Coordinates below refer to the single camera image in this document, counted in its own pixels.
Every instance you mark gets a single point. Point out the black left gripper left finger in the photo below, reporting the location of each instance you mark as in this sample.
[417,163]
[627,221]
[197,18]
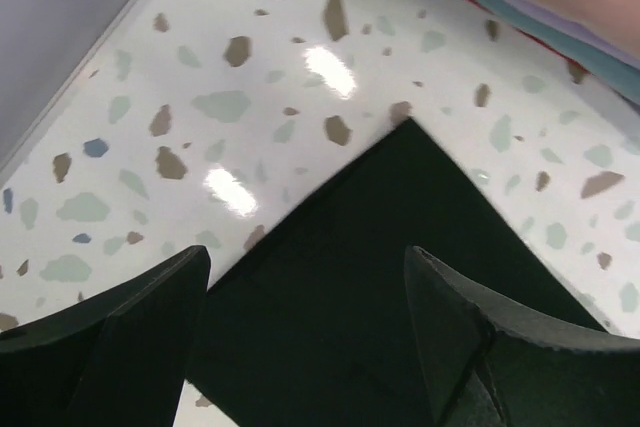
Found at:
[118,358]

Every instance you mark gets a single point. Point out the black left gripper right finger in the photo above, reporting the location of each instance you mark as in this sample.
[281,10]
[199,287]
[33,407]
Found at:
[488,360]

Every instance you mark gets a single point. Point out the black t shirt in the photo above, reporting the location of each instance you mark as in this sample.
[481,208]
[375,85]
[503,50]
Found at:
[312,327]

